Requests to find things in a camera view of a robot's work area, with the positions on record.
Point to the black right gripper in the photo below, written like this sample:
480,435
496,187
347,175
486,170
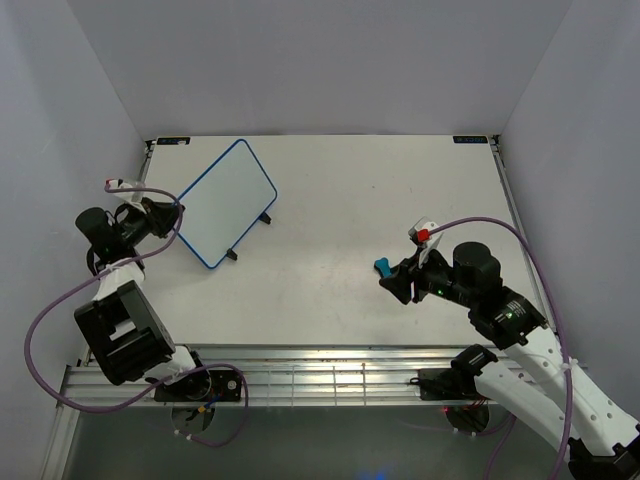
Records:
402,276

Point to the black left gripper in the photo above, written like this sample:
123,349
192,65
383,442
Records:
161,217

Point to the blue bone-shaped whiteboard eraser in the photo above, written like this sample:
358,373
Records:
383,267

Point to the blue-framed whiteboard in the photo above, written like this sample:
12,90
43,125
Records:
224,202

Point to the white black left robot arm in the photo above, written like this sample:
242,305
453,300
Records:
122,329

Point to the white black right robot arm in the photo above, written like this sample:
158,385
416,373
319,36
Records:
596,438

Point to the dark corner label left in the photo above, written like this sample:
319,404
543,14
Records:
173,141

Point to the dark corner label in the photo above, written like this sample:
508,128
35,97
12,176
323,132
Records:
472,139
173,141

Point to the dark corner label right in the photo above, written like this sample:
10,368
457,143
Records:
472,139

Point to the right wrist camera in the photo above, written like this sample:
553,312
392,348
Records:
424,238

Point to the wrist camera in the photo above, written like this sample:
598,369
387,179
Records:
129,191
424,238

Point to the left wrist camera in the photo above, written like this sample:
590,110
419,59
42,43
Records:
129,191

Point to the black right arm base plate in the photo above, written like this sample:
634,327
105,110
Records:
445,384

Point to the aluminium front frame rails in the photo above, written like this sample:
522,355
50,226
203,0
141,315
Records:
332,376

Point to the aluminium table edge rail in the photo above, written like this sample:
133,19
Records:
538,289

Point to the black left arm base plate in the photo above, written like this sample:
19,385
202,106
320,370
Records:
217,385

